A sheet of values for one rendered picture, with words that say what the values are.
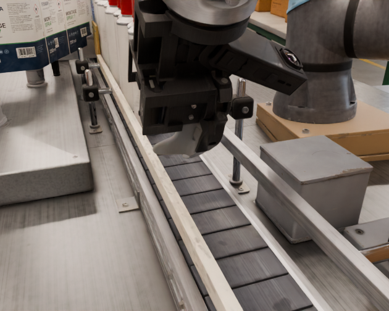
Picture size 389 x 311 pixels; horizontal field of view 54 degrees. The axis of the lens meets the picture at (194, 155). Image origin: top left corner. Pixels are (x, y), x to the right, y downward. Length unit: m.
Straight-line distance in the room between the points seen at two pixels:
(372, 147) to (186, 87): 0.44
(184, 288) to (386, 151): 0.47
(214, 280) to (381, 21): 0.46
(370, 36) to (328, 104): 0.13
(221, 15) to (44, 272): 0.33
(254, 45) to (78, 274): 0.30
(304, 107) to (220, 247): 0.38
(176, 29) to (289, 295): 0.24
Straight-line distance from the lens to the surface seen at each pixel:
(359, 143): 0.68
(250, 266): 0.37
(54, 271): 0.46
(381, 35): 0.64
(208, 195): 0.47
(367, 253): 0.29
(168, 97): 0.32
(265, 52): 0.36
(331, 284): 0.45
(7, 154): 0.62
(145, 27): 0.29
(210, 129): 0.36
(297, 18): 0.69
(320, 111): 0.69
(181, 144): 0.41
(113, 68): 0.86
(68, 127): 0.69
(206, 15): 0.27
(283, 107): 0.71
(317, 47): 0.68
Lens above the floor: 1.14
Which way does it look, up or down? 27 degrees down
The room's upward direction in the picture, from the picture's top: straight up
